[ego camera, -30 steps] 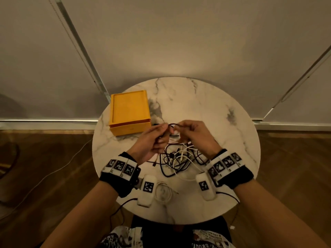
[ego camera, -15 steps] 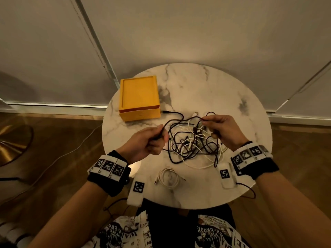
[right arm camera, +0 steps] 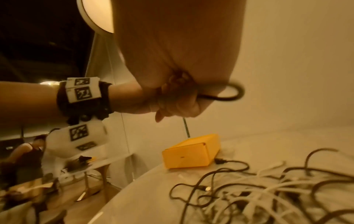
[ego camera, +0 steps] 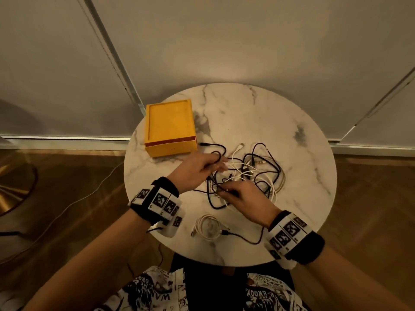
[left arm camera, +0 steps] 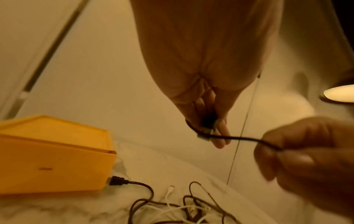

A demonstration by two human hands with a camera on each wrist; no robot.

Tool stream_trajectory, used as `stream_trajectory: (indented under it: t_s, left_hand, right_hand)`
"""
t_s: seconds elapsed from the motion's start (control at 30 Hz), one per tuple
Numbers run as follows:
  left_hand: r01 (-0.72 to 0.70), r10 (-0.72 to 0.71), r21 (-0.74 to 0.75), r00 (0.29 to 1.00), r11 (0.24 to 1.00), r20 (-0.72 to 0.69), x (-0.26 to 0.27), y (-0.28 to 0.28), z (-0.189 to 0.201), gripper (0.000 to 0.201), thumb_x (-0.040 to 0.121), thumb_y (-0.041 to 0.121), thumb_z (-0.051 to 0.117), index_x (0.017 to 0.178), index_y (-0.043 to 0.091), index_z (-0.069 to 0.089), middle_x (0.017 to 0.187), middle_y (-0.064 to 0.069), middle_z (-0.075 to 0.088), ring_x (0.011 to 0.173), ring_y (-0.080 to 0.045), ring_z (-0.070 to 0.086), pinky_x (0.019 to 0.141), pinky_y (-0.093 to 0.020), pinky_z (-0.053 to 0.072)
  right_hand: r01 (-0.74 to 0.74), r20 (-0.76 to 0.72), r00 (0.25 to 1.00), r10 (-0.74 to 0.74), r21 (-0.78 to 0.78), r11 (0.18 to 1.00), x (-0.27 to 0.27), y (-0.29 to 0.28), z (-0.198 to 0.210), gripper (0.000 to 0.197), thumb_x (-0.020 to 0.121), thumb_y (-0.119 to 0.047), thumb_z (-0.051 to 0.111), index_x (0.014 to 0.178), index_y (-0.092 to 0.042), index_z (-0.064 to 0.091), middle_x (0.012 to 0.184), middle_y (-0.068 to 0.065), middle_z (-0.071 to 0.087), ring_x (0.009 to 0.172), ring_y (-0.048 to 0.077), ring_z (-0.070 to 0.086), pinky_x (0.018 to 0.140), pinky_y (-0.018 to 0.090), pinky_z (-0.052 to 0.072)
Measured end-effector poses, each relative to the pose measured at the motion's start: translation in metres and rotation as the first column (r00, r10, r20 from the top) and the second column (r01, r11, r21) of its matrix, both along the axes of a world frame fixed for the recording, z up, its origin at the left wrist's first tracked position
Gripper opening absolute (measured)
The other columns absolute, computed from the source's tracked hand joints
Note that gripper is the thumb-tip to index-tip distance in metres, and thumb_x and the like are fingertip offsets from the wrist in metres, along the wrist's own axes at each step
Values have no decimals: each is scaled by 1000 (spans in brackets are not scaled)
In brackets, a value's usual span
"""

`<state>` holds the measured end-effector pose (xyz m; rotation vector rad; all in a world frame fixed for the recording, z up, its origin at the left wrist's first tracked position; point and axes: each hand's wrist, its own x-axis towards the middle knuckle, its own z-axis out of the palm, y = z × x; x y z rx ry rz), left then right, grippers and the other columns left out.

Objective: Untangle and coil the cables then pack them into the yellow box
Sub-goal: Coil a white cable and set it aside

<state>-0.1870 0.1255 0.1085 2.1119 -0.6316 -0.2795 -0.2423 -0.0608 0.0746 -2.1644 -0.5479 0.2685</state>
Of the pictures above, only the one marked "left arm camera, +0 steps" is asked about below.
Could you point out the person's right hand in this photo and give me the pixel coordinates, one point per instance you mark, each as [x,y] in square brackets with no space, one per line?
[318,164]

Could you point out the person's left hand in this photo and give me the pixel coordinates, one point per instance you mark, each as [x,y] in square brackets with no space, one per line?
[204,43]

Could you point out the yellow box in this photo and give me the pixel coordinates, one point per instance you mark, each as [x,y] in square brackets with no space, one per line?
[55,157]

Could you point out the metal blind track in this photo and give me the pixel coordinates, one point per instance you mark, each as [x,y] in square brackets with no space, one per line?
[49,54]

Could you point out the white marble table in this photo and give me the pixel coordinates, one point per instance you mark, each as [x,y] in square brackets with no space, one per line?
[69,207]

